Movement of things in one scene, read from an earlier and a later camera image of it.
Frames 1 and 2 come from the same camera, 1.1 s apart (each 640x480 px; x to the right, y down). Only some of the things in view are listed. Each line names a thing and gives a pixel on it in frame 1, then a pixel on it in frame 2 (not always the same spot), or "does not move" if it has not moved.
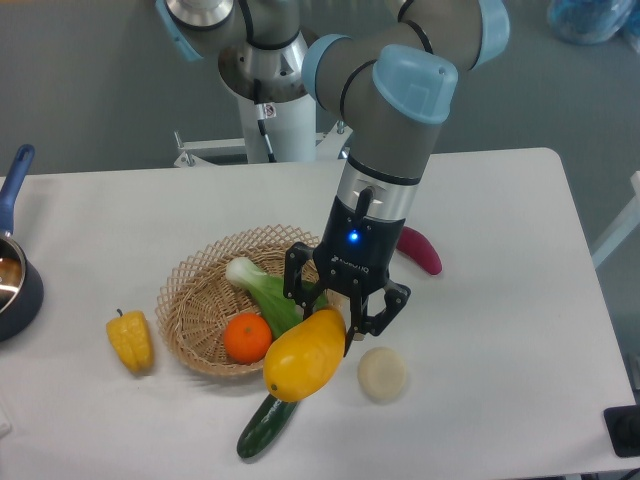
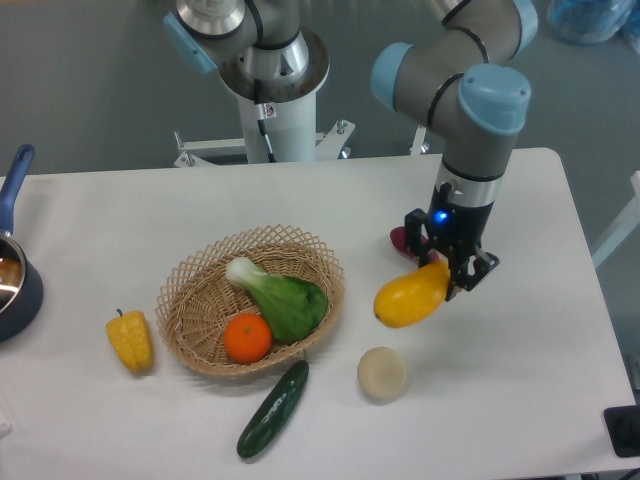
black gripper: x=356 y=247 → x=453 y=225
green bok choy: x=281 y=312 does not move
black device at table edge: x=623 y=424 does not move
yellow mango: x=301 y=359 → x=412 y=295
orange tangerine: x=247 y=338 does not move
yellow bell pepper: x=131 y=337 does not move
